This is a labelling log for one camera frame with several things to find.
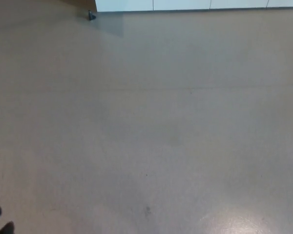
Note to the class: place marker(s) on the white locker door 2D08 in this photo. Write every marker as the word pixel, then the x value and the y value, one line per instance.
pixel 180 4

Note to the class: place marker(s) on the brown wooden panel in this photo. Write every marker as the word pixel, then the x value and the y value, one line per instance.
pixel 83 3

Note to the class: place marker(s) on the black floor door stopper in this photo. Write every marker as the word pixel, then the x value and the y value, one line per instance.
pixel 91 15

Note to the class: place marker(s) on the white locker cabinet body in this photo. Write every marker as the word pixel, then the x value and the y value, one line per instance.
pixel 185 10

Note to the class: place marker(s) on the white locker door 2D04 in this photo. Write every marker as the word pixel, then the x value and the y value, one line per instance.
pixel 124 4

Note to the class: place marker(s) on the low white unlabelled locker door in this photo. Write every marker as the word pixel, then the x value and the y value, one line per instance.
pixel 238 3

